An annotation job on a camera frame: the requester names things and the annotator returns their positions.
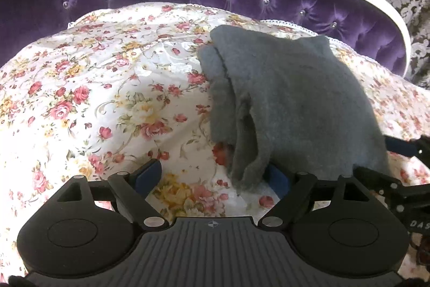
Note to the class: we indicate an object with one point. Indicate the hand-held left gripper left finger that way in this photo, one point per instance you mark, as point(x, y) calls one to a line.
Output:
point(148, 176)

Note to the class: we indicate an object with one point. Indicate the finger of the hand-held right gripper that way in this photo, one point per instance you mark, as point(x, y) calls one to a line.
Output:
point(379, 177)
point(401, 147)

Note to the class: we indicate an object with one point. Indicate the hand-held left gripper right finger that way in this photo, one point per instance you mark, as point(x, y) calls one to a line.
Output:
point(278, 180)

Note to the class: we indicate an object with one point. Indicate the grey fleece cloth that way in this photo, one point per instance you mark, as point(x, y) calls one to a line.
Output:
point(289, 88)

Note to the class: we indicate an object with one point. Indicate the floral blanket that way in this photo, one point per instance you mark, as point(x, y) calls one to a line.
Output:
point(84, 88)

